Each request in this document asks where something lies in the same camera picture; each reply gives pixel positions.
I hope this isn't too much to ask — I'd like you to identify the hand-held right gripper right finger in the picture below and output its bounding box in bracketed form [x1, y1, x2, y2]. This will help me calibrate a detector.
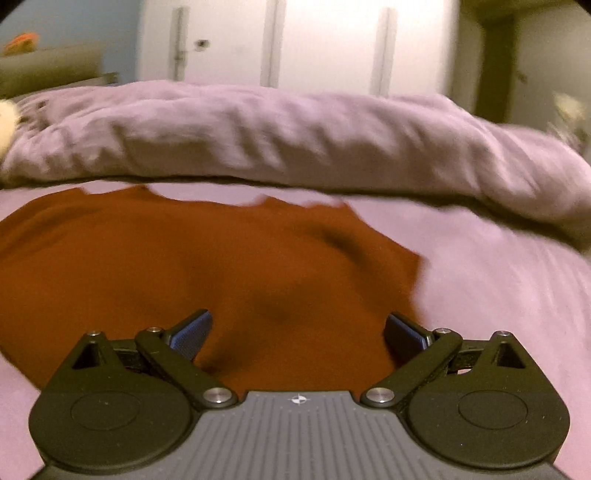
[360, 312, 527, 411]

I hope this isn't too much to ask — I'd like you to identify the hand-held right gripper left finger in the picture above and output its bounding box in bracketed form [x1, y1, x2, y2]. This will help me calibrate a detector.
[69, 309, 238, 411]

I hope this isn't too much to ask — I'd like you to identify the brown button cardigan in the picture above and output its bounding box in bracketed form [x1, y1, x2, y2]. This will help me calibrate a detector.
[0, 184, 426, 401]

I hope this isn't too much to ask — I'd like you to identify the lilac bed sheet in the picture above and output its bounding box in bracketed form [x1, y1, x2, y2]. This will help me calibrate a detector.
[0, 178, 591, 480]

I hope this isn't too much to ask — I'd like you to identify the lilac crumpled duvet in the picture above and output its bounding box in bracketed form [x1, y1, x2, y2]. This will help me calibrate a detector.
[0, 79, 591, 252]

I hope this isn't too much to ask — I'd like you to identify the bedside table with ornaments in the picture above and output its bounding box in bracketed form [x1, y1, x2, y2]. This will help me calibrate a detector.
[547, 90, 591, 153]

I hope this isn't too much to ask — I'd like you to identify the cream plush face pillow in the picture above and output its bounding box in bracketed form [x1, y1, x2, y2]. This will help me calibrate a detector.
[0, 98, 21, 155]

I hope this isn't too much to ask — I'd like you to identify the white wardrobe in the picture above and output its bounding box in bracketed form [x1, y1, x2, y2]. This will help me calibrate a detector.
[137, 0, 462, 99]

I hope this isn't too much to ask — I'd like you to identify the green padded headboard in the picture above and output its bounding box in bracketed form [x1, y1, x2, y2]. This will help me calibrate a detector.
[0, 42, 120, 99]

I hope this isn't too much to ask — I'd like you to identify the orange plush toy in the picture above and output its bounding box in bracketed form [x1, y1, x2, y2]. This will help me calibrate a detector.
[4, 30, 38, 56]

